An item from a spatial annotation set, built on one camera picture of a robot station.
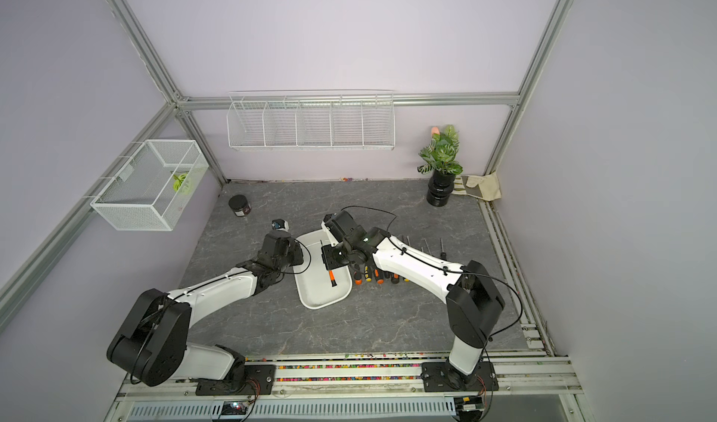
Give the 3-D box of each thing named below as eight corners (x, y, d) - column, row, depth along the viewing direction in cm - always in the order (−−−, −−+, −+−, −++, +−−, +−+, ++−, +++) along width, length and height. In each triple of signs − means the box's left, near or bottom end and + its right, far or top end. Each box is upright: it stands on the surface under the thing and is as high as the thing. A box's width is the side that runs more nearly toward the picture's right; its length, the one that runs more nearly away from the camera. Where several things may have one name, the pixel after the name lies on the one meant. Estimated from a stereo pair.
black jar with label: (230, 217, 112) (224, 208, 108) (235, 203, 117) (230, 194, 113) (249, 217, 112) (244, 208, 108) (253, 203, 117) (249, 194, 113)
